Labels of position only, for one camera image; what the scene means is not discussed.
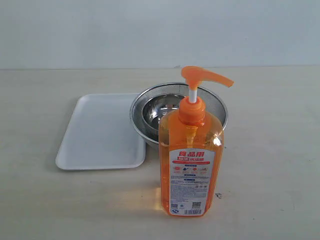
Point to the small stainless steel bowl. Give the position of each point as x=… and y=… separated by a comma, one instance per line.
x=159, y=106

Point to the orange pump soap bottle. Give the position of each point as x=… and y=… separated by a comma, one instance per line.
x=191, y=144

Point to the steel mesh colander basin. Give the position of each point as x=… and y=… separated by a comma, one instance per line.
x=214, y=104

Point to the white rectangular plastic tray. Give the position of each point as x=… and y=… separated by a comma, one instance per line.
x=100, y=136

